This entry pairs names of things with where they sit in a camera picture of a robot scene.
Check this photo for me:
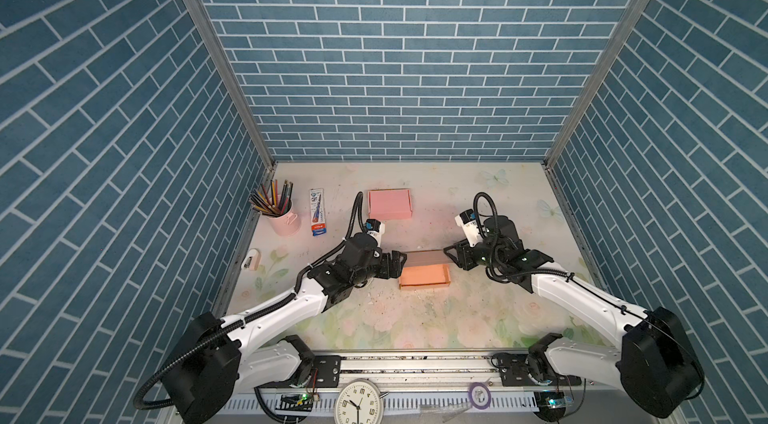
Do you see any pink metal pencil bucket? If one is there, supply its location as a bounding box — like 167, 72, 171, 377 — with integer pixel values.
267, 201, 301, 237

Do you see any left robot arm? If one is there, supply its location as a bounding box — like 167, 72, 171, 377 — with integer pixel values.
132, 233, 407, 423

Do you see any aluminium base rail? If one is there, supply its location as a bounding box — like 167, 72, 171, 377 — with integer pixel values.
155, 348, 688, 424

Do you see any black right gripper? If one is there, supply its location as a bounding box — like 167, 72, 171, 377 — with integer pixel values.
442, 236, 506, 270

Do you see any white blue pencil box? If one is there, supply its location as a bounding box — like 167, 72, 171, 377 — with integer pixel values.
309, 188, 327, 237

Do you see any tan cardboard box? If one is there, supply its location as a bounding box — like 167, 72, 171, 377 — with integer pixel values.
398, 250, 452, 290

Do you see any white wall clock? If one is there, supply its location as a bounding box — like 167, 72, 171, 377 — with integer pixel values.
333, 379, 384, 424

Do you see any purple tape roll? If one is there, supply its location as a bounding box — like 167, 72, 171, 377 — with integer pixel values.
468, 382, 492, 410

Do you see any white round object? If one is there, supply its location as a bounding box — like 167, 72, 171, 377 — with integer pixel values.
241, 248, 261, 272

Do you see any bundle of coloured pencils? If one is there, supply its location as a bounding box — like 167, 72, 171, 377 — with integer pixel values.
249, 180, 294, 218

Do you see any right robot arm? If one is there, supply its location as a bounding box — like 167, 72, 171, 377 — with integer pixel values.
443, 210, 705, 418

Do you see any black corrugated cable conduit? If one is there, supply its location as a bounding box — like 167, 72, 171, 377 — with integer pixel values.
133, 191, 366, 412

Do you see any pink cardboard box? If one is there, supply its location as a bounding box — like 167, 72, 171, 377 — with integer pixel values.
368, 189, 413, 221

